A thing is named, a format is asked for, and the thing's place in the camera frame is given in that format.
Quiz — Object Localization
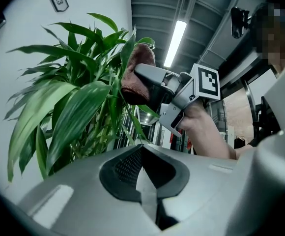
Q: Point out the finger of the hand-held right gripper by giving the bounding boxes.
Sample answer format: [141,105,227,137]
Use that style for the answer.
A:
[134,63,168,87]
[148,84,172,111]

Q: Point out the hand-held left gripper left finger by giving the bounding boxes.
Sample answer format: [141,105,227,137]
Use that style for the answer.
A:
[17,144,163,236]

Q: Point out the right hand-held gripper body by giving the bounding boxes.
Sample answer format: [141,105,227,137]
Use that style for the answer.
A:
[159,63,221,137]

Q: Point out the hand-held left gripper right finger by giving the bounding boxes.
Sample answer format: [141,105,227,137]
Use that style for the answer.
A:
[142,131,285,236]

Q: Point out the reddish-brown cleaning cloth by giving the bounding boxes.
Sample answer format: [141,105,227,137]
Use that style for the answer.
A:
[120,44,157,105]

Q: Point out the tall green leafy plant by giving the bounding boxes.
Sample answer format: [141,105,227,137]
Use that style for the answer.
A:
[3,12,159,183]

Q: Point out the person's right forearm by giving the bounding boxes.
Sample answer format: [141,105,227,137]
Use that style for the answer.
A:
[181,99,238,160]

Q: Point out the long ceiling light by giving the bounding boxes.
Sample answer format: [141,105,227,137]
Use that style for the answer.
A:
[163,20,188,68]

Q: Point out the person's head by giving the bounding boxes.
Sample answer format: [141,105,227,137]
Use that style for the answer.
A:
[252,2,285,70]

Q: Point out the black head camera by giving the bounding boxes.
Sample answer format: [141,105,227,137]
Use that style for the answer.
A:
[230,6,251,39]

